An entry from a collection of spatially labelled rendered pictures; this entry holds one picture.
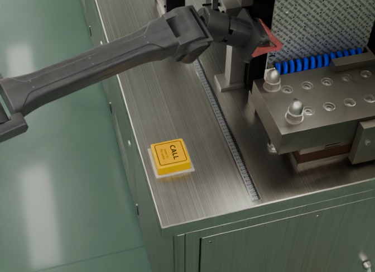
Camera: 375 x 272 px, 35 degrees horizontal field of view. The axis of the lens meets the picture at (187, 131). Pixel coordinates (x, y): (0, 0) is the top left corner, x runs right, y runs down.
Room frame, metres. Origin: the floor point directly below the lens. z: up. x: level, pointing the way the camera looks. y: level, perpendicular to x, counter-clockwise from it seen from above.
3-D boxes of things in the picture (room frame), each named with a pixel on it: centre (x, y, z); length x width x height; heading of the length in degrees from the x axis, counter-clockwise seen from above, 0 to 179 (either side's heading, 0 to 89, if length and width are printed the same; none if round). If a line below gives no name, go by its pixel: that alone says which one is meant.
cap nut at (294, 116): (0.80, -0.21, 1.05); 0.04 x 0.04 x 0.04
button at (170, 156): (0.80, 0.04, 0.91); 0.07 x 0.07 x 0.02; 16
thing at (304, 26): (0.99, -0.28, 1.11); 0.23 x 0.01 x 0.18; 106
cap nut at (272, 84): (0.89, -0.17, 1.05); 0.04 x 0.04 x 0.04
